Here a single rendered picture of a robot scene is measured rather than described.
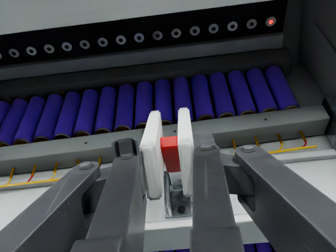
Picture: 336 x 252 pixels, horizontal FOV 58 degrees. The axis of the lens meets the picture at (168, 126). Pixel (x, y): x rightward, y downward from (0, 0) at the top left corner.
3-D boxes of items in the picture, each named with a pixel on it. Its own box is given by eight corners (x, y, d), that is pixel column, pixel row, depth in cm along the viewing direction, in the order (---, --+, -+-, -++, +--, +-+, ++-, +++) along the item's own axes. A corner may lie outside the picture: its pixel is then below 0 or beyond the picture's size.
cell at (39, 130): (66, 104, 35) (54, 147, 31) (51, 106, 35) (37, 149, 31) (61, 92, 34) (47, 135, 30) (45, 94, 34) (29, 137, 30)
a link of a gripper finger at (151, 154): (162, 200, 15) (147, 201, 15) (165, 149, 22) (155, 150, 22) (154, 144, 14) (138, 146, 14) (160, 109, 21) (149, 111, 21)
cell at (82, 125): (101, 99, 35) (94, 142, 31) (86, 101, 35) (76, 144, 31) (97, 87, 34) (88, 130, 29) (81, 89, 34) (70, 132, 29)
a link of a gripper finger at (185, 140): (177, 142, 14) (193, 140, 14) (177, 107, 21) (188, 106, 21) (183, 198, 15) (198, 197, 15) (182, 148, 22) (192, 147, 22)
